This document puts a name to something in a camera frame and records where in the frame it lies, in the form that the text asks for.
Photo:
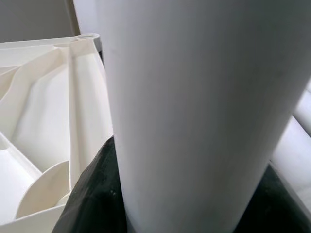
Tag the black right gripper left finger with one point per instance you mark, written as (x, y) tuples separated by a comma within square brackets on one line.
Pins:
[(97, 206)]

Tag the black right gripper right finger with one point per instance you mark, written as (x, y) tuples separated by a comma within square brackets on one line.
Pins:
[(272, 213)]

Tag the white plastic table leg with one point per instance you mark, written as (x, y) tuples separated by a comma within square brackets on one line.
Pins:
[(296, 157), (194, 109)]

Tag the white plastic table top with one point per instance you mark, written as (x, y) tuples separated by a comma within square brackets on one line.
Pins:
[(48, 109)]

